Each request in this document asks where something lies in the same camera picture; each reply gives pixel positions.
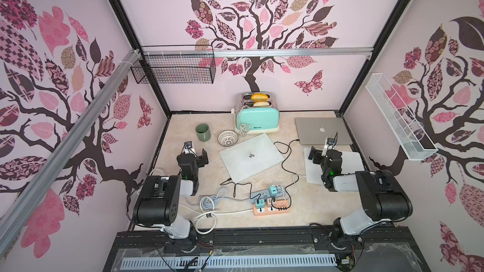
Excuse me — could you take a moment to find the orange power strip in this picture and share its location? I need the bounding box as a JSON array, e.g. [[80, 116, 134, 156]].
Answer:
[[253, 200, 290, 217]]

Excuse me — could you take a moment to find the bread slice in toaster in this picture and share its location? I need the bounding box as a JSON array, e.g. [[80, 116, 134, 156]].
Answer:
[[250, 93, 269, 101]]

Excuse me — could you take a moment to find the white laptop centre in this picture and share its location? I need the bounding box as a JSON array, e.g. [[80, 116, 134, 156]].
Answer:
[[219, 133, 284, 183]]

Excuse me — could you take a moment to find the silver apple laptop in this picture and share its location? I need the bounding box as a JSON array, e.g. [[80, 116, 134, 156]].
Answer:
[[294, 117, 352, 146]]

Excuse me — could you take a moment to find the white patterned bowl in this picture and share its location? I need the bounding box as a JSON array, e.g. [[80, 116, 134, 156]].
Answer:
[[217, 130, 238, 147]]

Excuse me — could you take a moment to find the grey power strip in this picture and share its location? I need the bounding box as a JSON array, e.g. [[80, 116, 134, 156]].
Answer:
[[250, 185, 289, 204]]

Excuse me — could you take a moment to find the white power strip cord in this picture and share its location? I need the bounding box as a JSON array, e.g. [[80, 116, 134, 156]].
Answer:
[[177, 186, 254, 235]]

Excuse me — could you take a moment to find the mint charger on orange strip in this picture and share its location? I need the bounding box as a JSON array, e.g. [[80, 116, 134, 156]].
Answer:
[[254, 198, 265, 209]]

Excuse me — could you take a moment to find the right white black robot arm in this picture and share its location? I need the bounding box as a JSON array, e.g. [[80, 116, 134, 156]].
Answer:
[[304, 137, 413, 250]]

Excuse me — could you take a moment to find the black wire basket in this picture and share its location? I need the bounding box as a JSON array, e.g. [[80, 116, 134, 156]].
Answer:
[[131, 45, 216, 84]]

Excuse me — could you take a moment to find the pink charger on orange strip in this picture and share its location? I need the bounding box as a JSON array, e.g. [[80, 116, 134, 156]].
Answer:
[[266, 198, 277, 208]]

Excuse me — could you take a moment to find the white wire basket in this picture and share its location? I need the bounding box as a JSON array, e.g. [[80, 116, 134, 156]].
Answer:
[[366, 73, 438, 161]]

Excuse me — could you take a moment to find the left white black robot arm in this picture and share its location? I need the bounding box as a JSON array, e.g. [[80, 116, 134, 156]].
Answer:
[[128, 142, 209, 239]]

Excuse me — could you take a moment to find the white laptop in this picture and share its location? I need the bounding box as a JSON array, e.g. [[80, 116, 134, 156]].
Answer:
[[219, 133, 284, 183], [304, 147, 364, 185]]

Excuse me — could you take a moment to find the white laptop right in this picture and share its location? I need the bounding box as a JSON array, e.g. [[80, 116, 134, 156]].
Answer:
[[304, 147, 364, 185]]

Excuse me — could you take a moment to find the mint green toaster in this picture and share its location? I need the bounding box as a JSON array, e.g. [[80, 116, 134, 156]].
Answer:
[[231, 92, 280, 135]]

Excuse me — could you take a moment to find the green mug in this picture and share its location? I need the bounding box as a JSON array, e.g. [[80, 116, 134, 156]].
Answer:
[[195, 123, 211, 142]]

